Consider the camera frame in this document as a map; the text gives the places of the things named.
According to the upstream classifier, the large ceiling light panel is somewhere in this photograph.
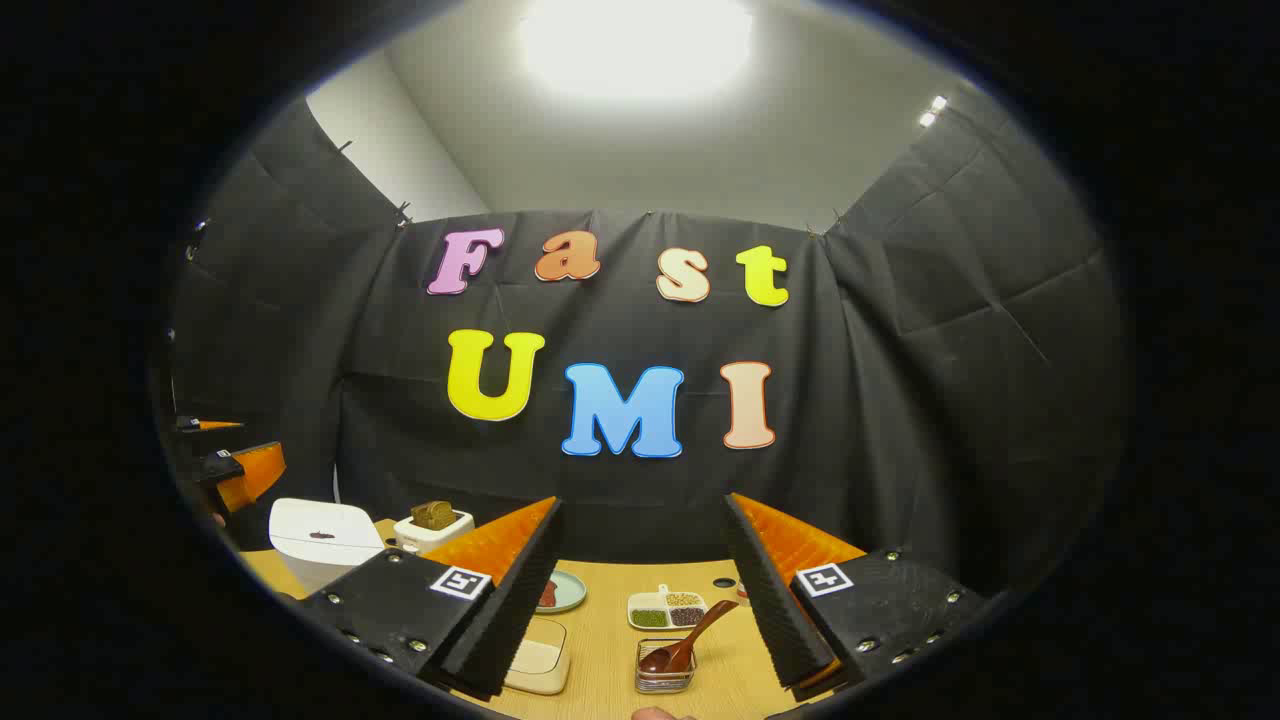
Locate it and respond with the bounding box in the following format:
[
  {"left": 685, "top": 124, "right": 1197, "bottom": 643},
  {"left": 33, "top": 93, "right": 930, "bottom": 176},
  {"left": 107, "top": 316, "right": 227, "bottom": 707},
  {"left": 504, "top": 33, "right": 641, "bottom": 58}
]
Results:
[{"left": 520, "top": 0, "right": 753, "bottom": 101}]

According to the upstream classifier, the white divided grain dish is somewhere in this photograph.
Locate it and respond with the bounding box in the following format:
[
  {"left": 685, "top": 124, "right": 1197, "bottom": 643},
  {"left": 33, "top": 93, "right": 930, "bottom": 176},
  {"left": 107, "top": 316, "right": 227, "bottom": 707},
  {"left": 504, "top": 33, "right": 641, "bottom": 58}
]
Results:
[{"left": 628, "top": 585, "right": 709, "bottom": 631}]

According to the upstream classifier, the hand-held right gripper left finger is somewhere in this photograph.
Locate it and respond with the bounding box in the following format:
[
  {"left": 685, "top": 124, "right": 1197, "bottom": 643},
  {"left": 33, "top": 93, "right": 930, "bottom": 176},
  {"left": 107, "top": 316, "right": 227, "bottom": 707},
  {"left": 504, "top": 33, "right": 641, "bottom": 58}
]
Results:
[{"left": 300, "top": 495, "right": 566, "bottom": 701}]

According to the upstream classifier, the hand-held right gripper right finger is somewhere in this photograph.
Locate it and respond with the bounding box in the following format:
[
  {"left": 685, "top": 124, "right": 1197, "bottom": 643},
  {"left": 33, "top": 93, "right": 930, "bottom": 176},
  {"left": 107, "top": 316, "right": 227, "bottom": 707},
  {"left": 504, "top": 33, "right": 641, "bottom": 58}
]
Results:
[{"left": 722, "top": 492, "right": 991, "bottom": 701}]

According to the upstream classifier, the cream square box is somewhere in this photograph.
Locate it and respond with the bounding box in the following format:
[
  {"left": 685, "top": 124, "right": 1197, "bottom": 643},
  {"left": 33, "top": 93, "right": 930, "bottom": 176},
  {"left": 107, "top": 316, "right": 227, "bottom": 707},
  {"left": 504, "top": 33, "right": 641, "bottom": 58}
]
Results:
[{"left": 503, "top": 617, "right": 571, "bottom": 696}]

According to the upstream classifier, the white rice cooker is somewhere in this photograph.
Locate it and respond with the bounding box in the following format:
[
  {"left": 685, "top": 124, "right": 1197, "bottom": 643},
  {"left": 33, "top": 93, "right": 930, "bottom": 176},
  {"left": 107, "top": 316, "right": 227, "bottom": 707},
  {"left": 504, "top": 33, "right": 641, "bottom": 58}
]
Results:
[{"left": 268, "top": 497, "right": 386, "bottom": 593}]

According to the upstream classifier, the clear glass chopstick holder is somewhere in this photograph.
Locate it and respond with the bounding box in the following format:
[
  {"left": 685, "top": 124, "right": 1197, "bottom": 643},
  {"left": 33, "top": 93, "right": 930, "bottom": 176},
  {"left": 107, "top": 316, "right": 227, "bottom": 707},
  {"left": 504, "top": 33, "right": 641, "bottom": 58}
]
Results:
[{"left": 635, "top": 638, "right": 698, "bottom": 695}]

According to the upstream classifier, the white toaster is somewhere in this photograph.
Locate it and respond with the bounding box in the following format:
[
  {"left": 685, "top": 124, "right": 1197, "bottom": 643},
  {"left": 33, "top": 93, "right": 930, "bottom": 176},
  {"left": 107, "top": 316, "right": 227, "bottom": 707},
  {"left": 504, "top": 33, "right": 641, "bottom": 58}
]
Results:
[{"left": 393, "top": 500, "right": 476, "bottom": 556}]

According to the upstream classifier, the pale green plate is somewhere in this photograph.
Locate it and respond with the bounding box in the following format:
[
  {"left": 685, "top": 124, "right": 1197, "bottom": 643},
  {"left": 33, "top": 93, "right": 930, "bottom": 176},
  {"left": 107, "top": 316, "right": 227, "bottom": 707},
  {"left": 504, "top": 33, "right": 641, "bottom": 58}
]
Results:
[{"left": 535, "top": 570, "right": 589, "bottom": 614}]

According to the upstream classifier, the brown wooden spoon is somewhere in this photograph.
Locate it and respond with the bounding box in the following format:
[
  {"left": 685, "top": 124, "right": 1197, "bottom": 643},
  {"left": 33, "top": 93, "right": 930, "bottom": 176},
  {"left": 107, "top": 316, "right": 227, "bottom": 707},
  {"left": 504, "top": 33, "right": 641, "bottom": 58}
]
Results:
[{"left": 640, "top": 600, "right": 739, "bottom": 674}]

